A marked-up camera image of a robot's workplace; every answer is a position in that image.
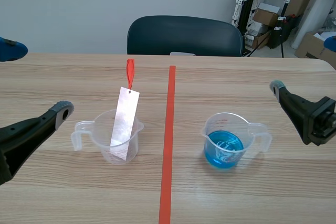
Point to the dark blue chair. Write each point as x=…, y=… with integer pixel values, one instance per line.
x=183, y=36

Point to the empty clear plastic beaker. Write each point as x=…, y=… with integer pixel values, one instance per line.
x=105, y=142

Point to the black metal rail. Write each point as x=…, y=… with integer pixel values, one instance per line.
x=251, y=1

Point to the white humanoid robot figure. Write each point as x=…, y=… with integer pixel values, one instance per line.
x=240, y=1

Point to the black stand pole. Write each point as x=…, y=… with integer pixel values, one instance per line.
x=284, y=11

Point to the grey metal plate orange strip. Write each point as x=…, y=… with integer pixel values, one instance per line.
x=123, y=121

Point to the clear beaker with blue liquid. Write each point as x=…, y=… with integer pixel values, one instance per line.
x=223, y=150

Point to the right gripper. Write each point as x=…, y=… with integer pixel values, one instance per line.
x=323, y=121

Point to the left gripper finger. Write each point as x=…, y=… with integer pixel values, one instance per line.
x=31, y=129
x=10, y=49

